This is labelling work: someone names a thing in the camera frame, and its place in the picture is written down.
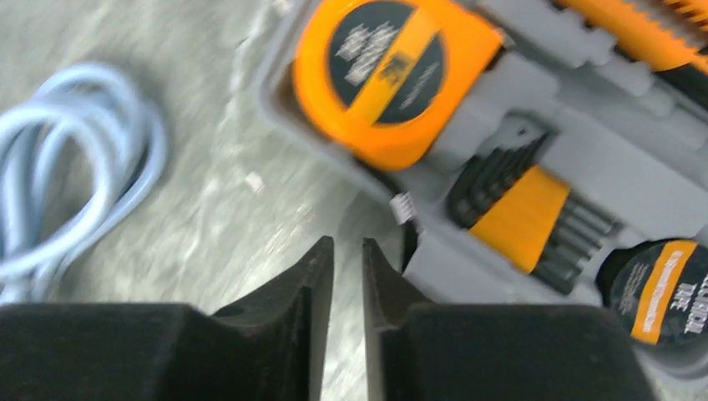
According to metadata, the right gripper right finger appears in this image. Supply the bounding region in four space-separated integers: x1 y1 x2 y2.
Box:
362 238 656 400

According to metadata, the light blue cable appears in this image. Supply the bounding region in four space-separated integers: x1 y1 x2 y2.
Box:
0 62 169 306

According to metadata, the orange tape measure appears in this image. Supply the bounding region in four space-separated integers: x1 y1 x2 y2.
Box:
292 1 505 171

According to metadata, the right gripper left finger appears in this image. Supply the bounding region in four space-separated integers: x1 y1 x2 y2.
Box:
1 236 335 400

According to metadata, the grey tool tray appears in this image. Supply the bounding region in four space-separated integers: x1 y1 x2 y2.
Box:
251 0 708 383

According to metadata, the hex key set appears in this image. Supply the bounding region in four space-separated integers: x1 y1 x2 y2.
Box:
447 135 618 295

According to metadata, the black electrical tape roll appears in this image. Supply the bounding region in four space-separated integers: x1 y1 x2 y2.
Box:
595 238 707 348

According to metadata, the orange utility knife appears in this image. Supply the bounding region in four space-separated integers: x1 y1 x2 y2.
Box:
557 1 707 104

